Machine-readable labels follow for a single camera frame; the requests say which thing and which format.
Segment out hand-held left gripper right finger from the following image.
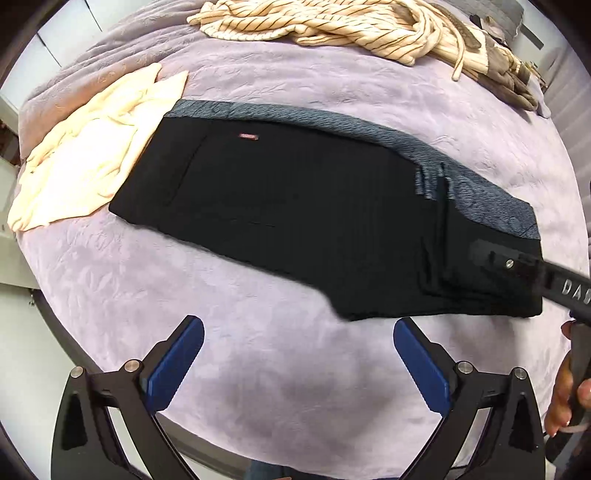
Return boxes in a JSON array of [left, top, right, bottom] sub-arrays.
[[394, 316, 549, 480]]

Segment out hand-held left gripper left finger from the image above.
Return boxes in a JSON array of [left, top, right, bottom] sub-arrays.
[[50, 315, 205, 480]]

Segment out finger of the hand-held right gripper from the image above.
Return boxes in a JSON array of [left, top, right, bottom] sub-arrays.
[[468, 237, 549, 297]]

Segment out black pants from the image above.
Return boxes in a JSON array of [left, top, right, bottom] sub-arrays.
[[108, 115, 544, 322]]

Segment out person's right hand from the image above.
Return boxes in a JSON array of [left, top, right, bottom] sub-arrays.
[[544, 322, 591, 438]]

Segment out blue-grey leaf patterned cloth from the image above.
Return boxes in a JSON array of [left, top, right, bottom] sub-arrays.
[[164, 98, 542, 241]]

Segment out lavender embossed blanket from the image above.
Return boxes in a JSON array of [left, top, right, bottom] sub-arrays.
[[14, 0, 588, 455]]

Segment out grey curtain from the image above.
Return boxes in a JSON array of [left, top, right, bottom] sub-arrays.
[[545, 44, 591, 185]]

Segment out brown grey garment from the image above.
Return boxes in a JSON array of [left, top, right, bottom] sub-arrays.
[[457, 13, 551, 117]]

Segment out peach garment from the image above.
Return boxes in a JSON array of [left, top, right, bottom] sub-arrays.
[[7, 62, 189, 232]]

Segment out white side cabinet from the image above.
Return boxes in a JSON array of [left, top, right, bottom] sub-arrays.
[[0, 92, 35, 289]]

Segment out grey pillow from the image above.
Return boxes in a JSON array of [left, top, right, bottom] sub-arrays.
[[470, 0, 526, 38]]

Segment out cream striped garment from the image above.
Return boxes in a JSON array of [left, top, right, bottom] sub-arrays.
[[187, 0, 468, 82]]

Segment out white wardrobe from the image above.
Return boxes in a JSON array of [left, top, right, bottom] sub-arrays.
[[9, 0, 136, 93]]

